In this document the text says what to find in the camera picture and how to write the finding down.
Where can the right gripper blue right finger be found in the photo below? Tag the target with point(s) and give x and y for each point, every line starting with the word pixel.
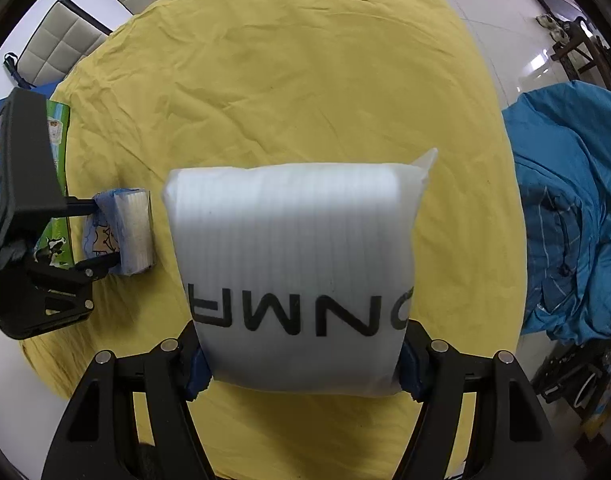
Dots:
pixel 430 371

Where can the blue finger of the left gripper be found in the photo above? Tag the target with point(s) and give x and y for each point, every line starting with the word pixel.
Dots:
pixel 93 269
pixel 79 207

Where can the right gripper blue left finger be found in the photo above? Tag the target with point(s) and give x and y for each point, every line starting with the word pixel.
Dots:
pixel 176 371

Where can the white foam pouch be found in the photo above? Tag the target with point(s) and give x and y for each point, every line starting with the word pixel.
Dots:
pixel 299 277

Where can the cardboard box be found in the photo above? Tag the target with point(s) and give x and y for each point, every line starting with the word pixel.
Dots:
pixel 54 243

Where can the left white quilted chair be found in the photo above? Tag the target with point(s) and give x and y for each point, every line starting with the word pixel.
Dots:
pixel 65 35

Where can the yellow tablecloth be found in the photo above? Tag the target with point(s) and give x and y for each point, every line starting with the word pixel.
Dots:
pixel 248 83

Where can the teal blanket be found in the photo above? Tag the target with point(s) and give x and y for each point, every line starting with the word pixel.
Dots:
pixel 561 141

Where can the dark wooden chair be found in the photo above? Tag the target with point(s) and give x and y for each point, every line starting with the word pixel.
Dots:
pixel 579 50

